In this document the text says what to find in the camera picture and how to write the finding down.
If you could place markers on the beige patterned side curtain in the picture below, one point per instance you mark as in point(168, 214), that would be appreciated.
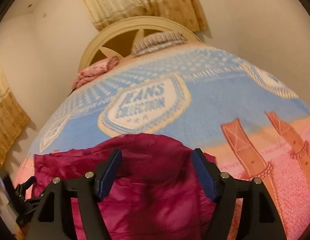
point(13, 119)

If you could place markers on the cream round wooden headboard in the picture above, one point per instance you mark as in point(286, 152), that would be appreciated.
point(118, 38)

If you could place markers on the striped pillow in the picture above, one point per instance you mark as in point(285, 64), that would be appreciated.
point(157, 41)

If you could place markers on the folded pink floral cloth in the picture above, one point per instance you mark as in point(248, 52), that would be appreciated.
point(94, 71)

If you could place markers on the blue pink jeans-print blanket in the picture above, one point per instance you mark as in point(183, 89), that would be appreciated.
point(240, 116)

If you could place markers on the magenta puffer jacket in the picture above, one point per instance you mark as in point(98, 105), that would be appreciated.
point(156, 194)

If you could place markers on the beige patterned window curtain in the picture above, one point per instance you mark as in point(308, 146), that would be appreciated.
point(188, 13)

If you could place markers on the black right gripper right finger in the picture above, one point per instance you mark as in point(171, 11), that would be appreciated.
point(244, 206)

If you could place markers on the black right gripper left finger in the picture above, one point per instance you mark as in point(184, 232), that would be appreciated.
point(66, 202)

